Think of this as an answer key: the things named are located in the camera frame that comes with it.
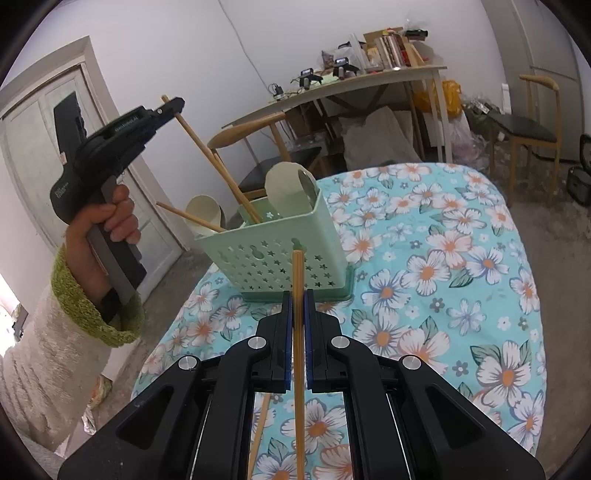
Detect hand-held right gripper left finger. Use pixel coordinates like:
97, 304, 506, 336
58, 290, 294, 480

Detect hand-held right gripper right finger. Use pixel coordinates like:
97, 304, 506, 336
302, 290, 548, 480

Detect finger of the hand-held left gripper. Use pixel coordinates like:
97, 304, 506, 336
150, 97, 186, 126

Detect green perforated utensil holder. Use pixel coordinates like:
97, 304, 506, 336
193, 187, 356, 304

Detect cream ceramic spoon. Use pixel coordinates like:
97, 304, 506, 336
185, 195, 227, 238
264, 161, 310, 217

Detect steel spoon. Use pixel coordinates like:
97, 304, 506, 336
295, 167, 319, 204

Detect person's left hand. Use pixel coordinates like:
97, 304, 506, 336
65, 184, 141, 305

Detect white panel door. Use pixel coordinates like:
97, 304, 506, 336
0, 60, 183, 315

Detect wooden chair black seat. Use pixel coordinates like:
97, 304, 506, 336
208, 111, 324, 195
485, 74, 561, 206

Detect blue floral tablecloth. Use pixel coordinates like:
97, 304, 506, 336
131, 161, 548, 480

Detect crumpled plastic bag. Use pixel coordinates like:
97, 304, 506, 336
81, 374, 114, 435

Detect wooden table white legs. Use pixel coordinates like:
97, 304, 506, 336
221, 65, 448, 162

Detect grey sack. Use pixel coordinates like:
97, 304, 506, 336
344, 106, 423, 171

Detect clutter on side table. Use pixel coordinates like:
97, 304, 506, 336
362, 28, 426, 72

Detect clear plastic bag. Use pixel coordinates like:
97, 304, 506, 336
445, 111, 490, 160

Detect yellow plastic bag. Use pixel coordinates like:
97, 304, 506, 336
413, 79, 462, 123

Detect dark grey pot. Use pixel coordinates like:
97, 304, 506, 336
566, 166, 591, 206

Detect grey refrigerator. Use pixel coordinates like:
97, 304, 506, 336
487, 0, 585, 116

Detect beige door frame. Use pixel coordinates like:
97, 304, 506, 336
0, 37, 190, 252

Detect thin wall cable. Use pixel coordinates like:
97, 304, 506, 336
219, 0, 278, 90

